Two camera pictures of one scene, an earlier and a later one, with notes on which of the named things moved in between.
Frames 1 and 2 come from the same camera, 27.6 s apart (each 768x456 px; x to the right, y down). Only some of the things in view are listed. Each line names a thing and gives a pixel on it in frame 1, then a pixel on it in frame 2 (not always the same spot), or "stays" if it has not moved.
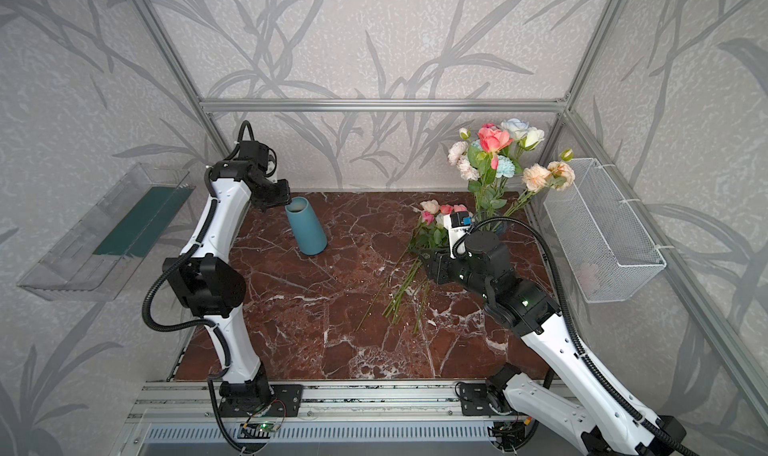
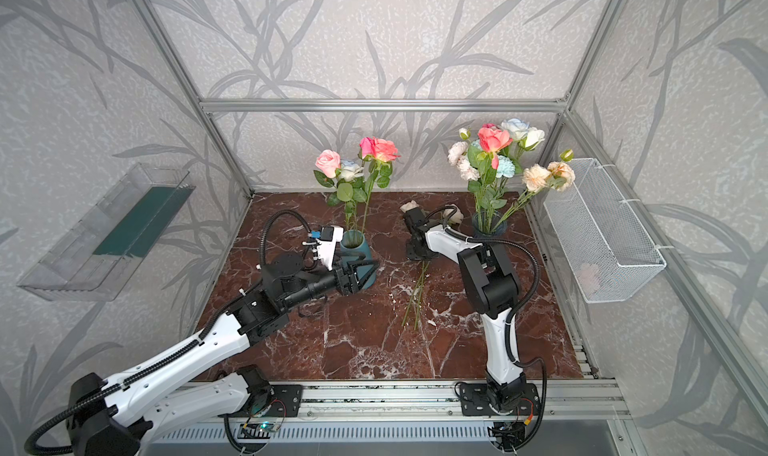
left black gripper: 274,194 -> 345,277
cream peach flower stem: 558,175 stays
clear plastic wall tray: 97,259 stays
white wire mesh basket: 606,250 stays
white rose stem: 527,137 stays
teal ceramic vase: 309,236 -> 354,241
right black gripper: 438,267 -> 414,225
